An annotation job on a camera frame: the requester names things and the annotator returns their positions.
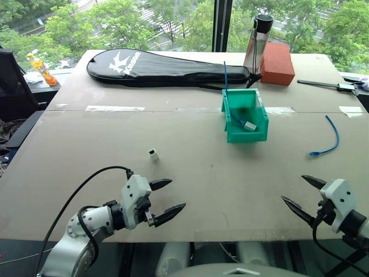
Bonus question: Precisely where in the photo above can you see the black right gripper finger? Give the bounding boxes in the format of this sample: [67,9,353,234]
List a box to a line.
[301,174,328,192]
[281,195,317,230]

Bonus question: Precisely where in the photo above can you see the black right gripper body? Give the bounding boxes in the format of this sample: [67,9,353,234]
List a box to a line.
[316,199,337,227]

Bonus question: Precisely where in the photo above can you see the red brick block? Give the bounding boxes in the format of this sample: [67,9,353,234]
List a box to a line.
[259,42,296,87]

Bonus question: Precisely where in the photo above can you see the black racket bag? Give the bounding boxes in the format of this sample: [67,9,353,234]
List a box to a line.
[86,48,251,89]

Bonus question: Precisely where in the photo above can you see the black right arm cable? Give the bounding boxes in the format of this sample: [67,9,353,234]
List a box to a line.
[312,212,369,275]

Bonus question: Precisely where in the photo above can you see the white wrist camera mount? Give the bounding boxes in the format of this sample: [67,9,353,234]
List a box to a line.
[319,178,357,233]
[120,174,153,231]

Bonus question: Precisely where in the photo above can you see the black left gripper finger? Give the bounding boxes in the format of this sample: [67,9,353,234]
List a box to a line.
[152,203,187,227]
[149,178,173,192]

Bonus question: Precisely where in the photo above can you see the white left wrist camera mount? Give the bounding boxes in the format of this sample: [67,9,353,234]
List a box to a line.
[120,174,153,231]

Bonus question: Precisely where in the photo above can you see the orange drink bottle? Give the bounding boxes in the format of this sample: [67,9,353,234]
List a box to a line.
[26,53,60,87]

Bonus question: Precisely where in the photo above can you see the white crumpled tissue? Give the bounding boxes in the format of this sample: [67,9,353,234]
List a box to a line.
[23,72,44,85]

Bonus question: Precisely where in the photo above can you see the purple object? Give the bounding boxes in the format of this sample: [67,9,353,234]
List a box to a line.
[352,76,369,92]

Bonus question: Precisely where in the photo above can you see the long clear tape strip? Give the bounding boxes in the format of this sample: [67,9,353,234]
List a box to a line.
[85,105,146,113]

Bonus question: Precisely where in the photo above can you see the black monitor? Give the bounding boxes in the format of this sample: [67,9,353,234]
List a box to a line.
[0,47,39,122]

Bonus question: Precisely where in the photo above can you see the grey rounded robot body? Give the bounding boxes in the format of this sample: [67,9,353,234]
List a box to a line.
[166,263,307,277]

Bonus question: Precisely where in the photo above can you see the short clear tape strip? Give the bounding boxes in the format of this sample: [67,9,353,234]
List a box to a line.
[264,106,296,115]

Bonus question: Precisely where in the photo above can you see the clear bottle with black lid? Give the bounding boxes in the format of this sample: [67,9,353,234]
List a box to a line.
[243,14,273,89]

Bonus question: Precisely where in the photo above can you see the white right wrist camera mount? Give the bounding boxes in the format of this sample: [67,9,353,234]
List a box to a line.
[319,178,357,233]

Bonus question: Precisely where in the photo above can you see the green plastic bin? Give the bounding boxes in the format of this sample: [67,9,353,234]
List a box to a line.
[220,88,270,144]

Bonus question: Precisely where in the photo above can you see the blue cable with white coupler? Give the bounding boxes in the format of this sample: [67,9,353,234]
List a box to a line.
[223,61,258,133]

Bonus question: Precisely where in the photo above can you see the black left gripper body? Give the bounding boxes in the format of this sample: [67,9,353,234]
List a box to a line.
[135,194,158,227]

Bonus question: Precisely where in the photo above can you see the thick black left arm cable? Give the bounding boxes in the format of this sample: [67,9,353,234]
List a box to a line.
[77,205,99,267]

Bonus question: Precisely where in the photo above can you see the dark window frame post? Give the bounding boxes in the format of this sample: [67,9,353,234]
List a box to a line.
[212,0,234,53]

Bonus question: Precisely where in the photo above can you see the white rounded cylinder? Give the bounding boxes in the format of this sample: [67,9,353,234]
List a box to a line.
[156,242,191,277]
[237,241,272,267]

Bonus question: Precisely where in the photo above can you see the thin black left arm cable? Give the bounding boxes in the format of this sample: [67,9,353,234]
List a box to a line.
[34,166,135,277]

